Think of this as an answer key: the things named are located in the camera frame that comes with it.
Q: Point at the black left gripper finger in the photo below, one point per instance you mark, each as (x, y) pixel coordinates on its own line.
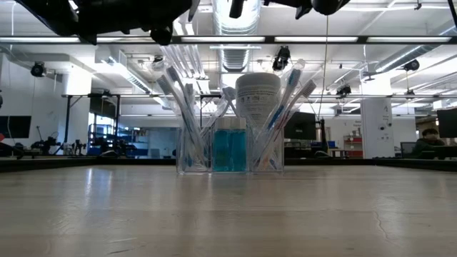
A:
(193, 9)
(161, 35)

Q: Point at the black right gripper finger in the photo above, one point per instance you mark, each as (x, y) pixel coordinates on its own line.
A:
(303, 12)
(236, 8)

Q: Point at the white wipes canister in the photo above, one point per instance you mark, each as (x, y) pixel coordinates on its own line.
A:
(257, 91)

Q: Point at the blue mouthwash bottle white cap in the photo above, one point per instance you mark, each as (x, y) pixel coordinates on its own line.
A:
(238, 150)
(221, 150)

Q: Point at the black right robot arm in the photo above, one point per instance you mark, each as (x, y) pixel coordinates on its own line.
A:
(330, 5)

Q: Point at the black monitor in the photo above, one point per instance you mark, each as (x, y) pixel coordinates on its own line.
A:
(446, 123)
(301, 125)
(14, 126)

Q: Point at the white square pillar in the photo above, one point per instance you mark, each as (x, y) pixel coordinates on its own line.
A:
(376, 125)

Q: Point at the clear acrylic organizer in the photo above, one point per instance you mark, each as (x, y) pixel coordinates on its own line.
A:
(193, 171)

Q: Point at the red storage shelf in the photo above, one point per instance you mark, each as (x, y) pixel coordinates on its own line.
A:
(353, 144)

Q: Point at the background black robot arms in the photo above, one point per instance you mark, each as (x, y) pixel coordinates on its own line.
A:
(43, 146)

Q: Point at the person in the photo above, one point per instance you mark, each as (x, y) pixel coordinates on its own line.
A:
(428, 142)

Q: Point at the black gantry frame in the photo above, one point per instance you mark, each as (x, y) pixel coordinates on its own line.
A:
(68, 121)

